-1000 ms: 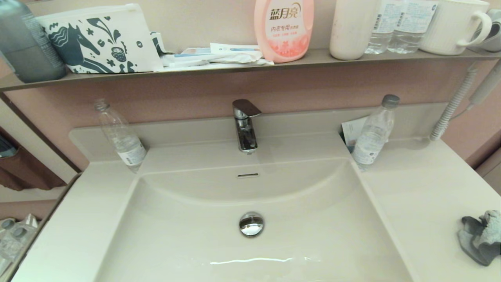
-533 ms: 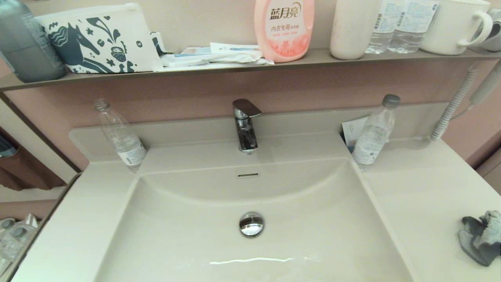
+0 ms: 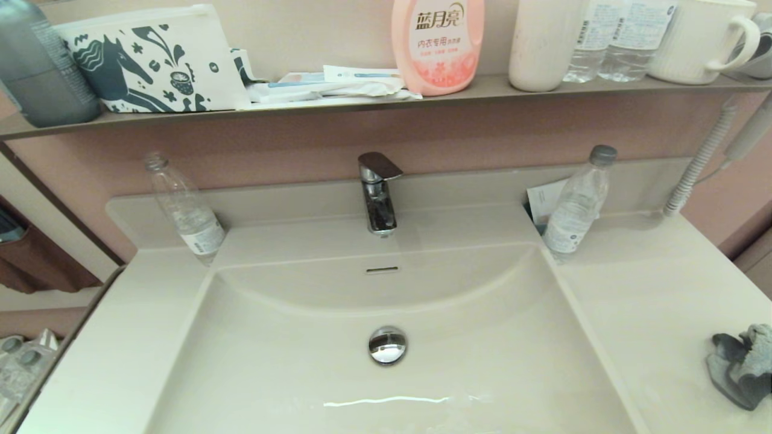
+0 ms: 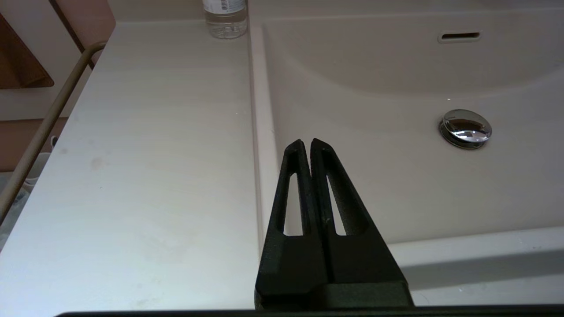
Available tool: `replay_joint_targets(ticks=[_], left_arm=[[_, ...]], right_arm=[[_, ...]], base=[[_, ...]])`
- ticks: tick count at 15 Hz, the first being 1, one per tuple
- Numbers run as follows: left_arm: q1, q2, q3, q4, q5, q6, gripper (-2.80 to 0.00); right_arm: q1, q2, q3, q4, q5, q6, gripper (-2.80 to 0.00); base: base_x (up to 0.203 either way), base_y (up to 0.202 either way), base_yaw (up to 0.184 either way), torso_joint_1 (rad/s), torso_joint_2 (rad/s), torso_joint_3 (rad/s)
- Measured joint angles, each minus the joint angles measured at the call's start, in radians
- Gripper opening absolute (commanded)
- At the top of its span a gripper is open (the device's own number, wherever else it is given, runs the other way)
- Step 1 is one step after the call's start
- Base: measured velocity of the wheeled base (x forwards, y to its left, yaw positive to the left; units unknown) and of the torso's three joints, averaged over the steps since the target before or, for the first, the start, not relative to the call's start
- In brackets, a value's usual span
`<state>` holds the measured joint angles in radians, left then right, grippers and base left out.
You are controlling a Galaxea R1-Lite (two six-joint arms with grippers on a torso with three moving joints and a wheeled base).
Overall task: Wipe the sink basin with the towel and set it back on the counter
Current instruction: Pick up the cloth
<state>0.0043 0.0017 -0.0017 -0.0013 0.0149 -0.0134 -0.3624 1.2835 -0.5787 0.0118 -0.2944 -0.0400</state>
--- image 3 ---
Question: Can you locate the clear bottle without cap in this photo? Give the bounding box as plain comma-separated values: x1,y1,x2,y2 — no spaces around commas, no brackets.
144,151,227,266

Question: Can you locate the grey white hair dryer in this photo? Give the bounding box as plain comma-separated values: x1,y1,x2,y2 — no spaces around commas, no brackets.
729,12,772,81

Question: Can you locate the small printed white pouch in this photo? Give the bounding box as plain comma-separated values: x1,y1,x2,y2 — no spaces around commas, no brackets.
232,47,266,85

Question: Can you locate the clear water bottle white label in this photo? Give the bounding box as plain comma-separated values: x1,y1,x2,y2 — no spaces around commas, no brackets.
598,0,677,83
562,0,629,83

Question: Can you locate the cream ceramic sink vanity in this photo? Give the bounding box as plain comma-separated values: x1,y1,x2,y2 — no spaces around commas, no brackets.
15,158,772,434

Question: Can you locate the white dryer handle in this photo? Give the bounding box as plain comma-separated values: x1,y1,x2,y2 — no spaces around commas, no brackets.
723,90,772,163

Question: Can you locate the white pouch with horse print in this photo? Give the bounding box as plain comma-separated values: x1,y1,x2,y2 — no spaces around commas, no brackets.
53,4,253,114

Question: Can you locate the clear bottle grey cap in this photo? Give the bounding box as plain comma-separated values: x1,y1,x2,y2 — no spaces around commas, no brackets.
541,145,618,265

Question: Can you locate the chrome drain stopper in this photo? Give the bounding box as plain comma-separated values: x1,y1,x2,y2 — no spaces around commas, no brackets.
368,325,408,366

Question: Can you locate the pink laundry detergent bottle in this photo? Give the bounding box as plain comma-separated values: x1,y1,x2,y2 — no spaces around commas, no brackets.
391,0,486,97

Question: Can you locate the dark grey plastic bottle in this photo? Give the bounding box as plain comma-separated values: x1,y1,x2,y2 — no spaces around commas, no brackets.
0,0,102,128

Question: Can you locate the beige wall shelf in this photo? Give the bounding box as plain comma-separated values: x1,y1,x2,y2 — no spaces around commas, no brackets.
0,72,772,142

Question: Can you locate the chrome faucet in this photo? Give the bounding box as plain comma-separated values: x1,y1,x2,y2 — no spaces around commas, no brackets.
357,151,405,237

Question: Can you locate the white plastic wrapped sachet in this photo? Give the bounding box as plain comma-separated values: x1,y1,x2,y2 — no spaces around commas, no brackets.
247,77,423,109

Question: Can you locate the white ribbed tumbler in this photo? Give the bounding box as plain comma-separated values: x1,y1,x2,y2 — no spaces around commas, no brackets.
508,0,589,92

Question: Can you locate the plastic wrapped bottle pack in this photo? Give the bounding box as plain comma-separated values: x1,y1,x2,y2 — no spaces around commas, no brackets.
0,329,61,426

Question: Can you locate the grey microfibre cloth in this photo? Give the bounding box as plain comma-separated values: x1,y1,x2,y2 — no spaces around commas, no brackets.
706,323,772,412

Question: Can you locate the white ribbed mug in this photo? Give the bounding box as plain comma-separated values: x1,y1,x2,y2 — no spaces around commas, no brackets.
647,0,762,85

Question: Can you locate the white packet with blue stripe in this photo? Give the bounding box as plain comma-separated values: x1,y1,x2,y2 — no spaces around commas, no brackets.
323,64,403,84
279,71,338,89

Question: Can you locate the white paper card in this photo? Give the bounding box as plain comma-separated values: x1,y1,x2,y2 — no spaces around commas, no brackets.
526,178,571,228

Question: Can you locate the white coiled cord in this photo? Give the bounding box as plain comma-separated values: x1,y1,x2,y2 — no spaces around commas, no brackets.
662,99,738,219

